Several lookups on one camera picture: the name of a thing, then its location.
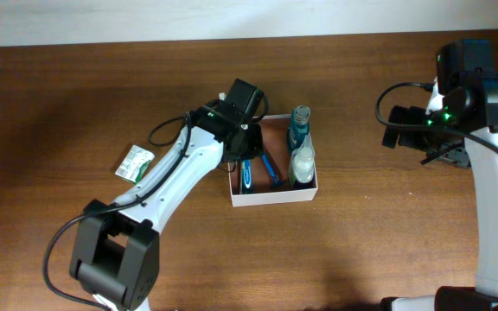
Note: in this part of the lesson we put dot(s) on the blue disposable razor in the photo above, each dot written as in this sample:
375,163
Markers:
271,169

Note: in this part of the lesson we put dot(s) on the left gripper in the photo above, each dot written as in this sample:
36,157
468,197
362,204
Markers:
257,145

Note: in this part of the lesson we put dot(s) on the blue mouthwash bottle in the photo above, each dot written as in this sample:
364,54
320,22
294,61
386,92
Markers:
299,127

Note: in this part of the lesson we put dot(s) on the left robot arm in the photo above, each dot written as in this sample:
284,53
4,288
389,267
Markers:
116,252

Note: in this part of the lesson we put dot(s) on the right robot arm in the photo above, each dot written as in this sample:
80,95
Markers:
458,126

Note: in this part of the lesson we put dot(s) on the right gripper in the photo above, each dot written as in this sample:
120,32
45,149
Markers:
457,153

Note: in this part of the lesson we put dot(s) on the green white soap box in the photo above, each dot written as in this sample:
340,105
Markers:
134,165

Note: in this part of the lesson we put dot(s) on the blue toothbrush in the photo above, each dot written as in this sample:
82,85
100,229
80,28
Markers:
246,177

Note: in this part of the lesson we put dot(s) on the white cardboard box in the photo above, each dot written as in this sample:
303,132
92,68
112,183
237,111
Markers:
274,130

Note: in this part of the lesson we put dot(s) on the clear pump soap bottle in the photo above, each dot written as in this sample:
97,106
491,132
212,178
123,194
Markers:
301,171

